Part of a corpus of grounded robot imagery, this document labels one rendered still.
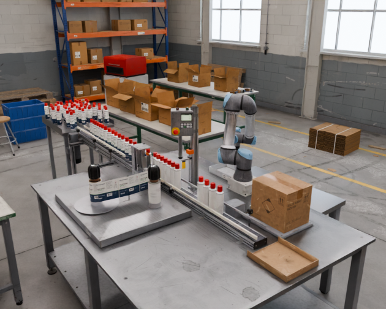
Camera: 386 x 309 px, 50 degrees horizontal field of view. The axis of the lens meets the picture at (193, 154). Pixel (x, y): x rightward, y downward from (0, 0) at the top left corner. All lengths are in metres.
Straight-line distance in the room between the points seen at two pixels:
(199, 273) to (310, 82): 6.85
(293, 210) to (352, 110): 5.87
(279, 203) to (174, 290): 0.86
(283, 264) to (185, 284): 0.57
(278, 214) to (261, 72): 7.15
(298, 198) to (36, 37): 8.51
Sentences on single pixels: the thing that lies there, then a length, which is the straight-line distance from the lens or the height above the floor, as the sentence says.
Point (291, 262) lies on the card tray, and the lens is 2.45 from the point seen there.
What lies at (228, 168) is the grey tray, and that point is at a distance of 3.64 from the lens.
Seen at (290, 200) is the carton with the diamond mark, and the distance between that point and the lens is 2.59.
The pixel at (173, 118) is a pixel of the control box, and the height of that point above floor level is 1.43.
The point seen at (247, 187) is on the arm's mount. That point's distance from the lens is 3.13.
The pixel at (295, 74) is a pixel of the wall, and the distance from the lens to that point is 9.02.
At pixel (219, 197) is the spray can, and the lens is 2.69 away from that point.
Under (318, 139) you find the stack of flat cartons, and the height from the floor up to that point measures 0.16.
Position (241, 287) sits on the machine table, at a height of 0.83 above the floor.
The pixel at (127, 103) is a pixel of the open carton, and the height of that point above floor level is 0.90.
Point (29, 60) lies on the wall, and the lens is 10.32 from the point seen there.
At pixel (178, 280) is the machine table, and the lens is 2.26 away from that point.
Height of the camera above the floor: 2.19
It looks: 20 degrees down
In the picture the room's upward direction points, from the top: straight up
